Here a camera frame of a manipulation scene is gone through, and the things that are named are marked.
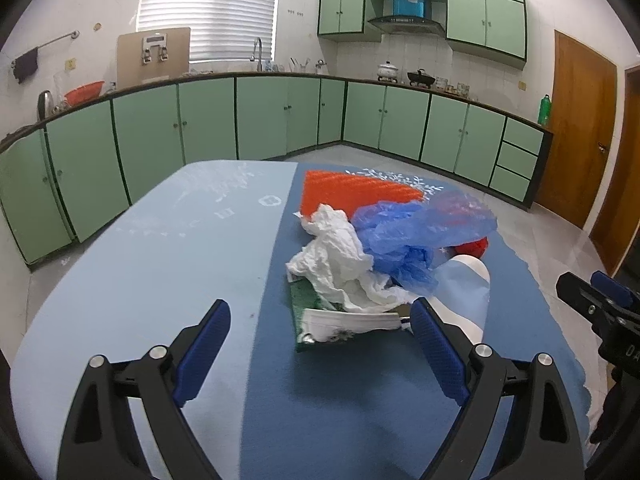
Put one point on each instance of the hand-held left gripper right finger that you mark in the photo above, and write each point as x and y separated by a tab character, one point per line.
440	350

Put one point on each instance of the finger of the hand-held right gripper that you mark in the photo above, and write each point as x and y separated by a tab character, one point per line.
617	290
575	287

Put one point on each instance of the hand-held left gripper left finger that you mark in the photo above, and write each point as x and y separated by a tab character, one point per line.
200	355

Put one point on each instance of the red plastic bag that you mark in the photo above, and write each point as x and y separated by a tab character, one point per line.
472	247

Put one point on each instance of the blue plastic bag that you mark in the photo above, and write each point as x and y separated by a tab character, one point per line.
400	240

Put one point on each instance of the green and white wrapper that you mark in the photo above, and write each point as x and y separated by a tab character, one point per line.
320	330

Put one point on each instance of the white tissue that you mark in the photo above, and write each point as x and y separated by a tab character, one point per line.
335	250

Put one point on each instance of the orange foam net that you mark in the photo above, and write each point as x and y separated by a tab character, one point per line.
350	192

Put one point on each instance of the light blue tablecloth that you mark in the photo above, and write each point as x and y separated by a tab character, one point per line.
150	285

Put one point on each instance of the dark blue table runner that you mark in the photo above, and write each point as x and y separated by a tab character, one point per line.
350	410

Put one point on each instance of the brown wooden door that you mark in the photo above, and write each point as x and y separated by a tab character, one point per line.
620	175
575	125

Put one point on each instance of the green bottle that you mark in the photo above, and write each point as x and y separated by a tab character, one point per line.
544	111

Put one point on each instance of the green lower kitchen cabinets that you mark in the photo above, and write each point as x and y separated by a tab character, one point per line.
200	120

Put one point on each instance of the glass jar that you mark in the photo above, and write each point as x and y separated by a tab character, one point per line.
441	84

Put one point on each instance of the black wok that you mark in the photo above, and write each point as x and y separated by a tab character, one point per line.
420	78

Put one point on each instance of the white cooking pot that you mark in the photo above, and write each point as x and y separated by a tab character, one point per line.
388	72

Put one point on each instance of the red plastic basin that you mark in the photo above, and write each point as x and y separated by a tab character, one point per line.
84	94

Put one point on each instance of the metal electric kettle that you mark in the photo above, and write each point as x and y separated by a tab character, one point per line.
45	105

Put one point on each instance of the utensil holder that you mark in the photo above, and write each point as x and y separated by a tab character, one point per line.
300	66

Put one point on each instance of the metal kitchen faucet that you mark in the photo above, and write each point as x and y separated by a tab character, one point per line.
257	52

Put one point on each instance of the small metal teapot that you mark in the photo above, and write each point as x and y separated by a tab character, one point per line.
320	66

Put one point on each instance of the black range hood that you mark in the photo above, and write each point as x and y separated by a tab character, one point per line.
407	25

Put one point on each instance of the dark towel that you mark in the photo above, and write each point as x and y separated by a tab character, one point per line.
26	66

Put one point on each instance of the metal towel bar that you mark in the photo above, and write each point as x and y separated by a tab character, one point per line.
55	42

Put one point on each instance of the white window blind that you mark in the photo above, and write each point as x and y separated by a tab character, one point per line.
210	5

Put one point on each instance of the green upper wall cabinets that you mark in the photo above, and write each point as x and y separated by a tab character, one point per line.
480	15

